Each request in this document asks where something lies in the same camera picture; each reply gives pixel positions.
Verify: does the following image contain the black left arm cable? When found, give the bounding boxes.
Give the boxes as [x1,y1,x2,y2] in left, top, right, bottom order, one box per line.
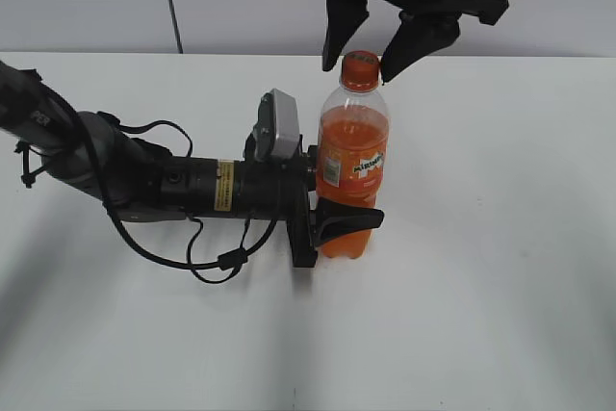
[13,112,280,283]

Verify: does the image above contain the orange Mirinda soda bottle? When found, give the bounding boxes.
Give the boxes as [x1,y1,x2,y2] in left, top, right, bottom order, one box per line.
[315,49,390,260]

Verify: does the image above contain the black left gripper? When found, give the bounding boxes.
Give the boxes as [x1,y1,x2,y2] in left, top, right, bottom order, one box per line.
[232,144,385,268]

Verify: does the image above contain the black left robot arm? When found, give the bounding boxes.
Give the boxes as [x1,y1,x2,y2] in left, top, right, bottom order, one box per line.
[1,65,384,268]

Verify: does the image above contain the orange bottle cap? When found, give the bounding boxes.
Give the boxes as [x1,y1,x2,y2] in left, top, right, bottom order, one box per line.
[340,50,380,93]

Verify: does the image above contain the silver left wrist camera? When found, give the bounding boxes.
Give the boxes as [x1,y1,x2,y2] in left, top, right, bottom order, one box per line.
[244,89,300,164]

